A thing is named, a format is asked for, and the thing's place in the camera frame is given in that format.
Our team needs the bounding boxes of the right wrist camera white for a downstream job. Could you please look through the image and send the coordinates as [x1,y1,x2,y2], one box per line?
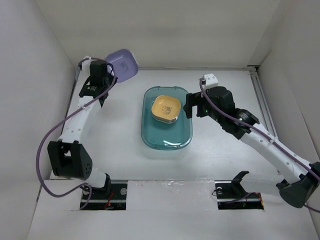
[199,73,219,90]

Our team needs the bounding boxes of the purple cable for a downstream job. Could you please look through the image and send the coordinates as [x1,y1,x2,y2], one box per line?
[36,57,118,210]
[198,77,320,213]

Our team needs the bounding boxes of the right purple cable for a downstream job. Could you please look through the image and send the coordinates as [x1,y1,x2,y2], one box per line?
[198,77,320,213]

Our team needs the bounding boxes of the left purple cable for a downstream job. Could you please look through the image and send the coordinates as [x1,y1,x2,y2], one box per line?
[36,57,118,210]

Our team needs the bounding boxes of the teal transparent plastic bin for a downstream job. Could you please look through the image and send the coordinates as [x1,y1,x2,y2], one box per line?
[141,86,193,150]

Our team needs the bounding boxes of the purple square plate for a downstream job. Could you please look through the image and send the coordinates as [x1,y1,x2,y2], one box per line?
[105,49,139,83]

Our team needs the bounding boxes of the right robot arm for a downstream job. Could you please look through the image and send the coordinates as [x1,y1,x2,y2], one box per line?
[183,86,320,208]

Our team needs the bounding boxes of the yellow plate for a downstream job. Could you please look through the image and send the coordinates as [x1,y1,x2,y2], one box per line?
[151,95,182,124]

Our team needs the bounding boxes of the front mounting rail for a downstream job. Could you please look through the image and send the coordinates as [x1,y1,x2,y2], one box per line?
[80,180,264,212]

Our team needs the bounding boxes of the aluminium rail right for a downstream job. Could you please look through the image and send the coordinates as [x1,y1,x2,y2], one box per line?
[249,67,278,138]

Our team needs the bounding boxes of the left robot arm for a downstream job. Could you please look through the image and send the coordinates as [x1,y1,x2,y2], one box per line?
[47,59,117,199]

